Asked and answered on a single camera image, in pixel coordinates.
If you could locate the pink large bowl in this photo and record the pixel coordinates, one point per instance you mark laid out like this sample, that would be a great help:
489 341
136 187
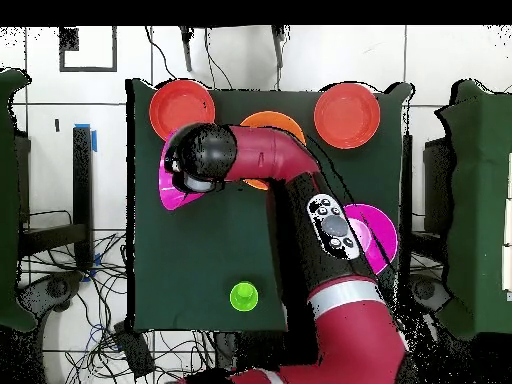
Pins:
380 224
170 196

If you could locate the orange large bowl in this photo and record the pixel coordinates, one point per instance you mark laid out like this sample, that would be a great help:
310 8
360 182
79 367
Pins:
276 120

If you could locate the red shallow bowl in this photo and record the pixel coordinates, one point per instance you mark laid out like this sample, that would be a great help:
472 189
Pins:
346 116
176 104

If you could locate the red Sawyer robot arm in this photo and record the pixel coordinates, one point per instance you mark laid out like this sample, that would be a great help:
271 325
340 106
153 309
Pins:
352 332

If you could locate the dark green tablecloth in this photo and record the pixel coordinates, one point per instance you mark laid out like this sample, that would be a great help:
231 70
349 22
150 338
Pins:
200 248

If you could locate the green plastic cup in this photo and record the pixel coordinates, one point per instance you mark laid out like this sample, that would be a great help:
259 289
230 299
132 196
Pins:
244 296

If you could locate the black stand leg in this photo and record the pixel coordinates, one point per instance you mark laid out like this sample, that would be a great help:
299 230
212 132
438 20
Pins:
278 48
186 52

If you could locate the blue tape strip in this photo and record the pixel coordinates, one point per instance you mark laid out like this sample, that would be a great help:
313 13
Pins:
94 142

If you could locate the black power box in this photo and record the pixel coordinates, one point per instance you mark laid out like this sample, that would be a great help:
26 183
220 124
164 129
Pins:
134 350

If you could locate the green cloth covered table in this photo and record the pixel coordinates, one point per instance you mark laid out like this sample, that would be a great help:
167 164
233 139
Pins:
10 200
480 200

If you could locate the black frame stand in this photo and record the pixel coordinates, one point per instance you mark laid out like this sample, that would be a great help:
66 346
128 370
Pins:
82 180

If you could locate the black pedestal foot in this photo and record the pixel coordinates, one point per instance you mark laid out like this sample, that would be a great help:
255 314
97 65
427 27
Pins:
58 288
426 290

